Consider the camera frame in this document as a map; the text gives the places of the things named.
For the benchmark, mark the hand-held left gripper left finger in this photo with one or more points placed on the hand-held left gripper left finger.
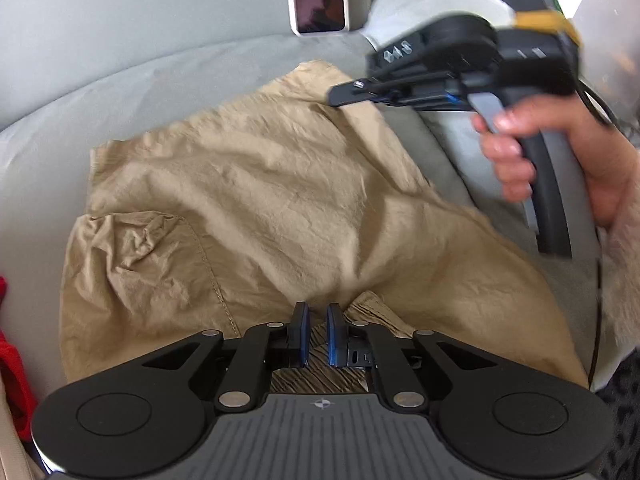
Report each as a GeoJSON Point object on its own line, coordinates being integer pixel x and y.
{"type": "Point", "coordinates": [303, 341]}

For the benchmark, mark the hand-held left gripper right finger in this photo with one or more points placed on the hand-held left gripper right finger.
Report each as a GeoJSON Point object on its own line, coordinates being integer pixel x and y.
{"type": "Point", "coordinates": [333, 341]}

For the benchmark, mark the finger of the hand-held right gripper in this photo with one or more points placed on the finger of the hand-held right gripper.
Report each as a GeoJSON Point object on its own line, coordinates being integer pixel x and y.
{"type": "Point", "coordinates": [350, 92]}

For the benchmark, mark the tan pants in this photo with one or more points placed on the tan pants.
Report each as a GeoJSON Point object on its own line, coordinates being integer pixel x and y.
{"type": "Point", "coordinates": [275, 185]}

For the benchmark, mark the person's right forearm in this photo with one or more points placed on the person's right forearm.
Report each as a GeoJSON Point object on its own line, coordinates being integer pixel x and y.
{"type": "Point", "coordinates": [622, 285]}

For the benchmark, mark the person's right hand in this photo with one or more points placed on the person's right hand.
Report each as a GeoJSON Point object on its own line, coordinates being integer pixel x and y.
{"type": "Point", "coordinates": [605, 160]}

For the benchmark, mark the grey cushion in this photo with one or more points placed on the grey cushion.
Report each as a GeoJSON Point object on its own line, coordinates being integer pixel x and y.
{"type": "Point", "coordinates": [425, 5]}

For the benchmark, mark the grey sofa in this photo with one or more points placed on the grey sofa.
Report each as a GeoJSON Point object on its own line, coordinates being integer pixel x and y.
{"type": "Point", "coordinates": [125, 35]}

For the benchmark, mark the red cloth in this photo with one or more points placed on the red cloth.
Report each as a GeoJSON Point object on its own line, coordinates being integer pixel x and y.
{"type": "Point", "coordinates": [12, 360]}

